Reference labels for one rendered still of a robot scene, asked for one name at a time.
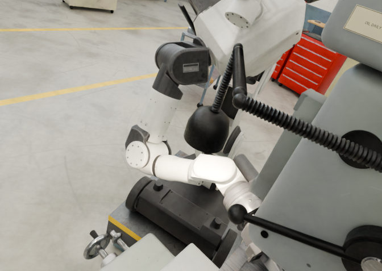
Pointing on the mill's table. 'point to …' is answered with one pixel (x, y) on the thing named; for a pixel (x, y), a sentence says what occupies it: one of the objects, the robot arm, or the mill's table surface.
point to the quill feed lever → (364, 258)
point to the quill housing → (328, 179)
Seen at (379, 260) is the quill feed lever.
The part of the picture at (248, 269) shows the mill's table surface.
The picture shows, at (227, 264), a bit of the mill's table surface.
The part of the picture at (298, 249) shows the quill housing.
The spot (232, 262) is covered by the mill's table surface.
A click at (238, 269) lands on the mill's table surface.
